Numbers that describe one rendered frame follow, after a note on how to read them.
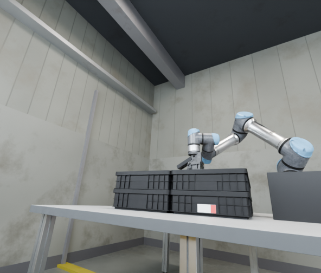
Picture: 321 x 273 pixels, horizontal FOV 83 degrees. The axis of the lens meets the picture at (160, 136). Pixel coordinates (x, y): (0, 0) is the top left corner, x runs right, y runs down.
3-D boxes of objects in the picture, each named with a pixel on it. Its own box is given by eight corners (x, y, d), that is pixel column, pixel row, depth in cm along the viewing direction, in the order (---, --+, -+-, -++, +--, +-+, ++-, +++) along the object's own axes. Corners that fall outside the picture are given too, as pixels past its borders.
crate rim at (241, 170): (169, 174, 104) (169, 169, 105) (186, 180, 129) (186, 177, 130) (247, 173, 87) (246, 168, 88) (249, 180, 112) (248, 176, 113)
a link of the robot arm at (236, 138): (234, 136, 154) (195, 159, 127) (237, 125, 148) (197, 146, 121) (247, 142, 146) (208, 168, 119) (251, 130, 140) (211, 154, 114)
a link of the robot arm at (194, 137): (201, 128, 114) (188, 127, 115) (202, 144, 111) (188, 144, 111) (199, 132, 122) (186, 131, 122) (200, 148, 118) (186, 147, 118)
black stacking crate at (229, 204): (252, 216, 105) (250, 195, 109) (252, 220, 80) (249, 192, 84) (186, 212, 122) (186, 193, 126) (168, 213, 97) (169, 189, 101)
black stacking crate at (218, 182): (169, 192, 101) (170, 170, 104) (186, 194, 126) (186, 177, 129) (249, 194, 84) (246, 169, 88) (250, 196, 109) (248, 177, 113)
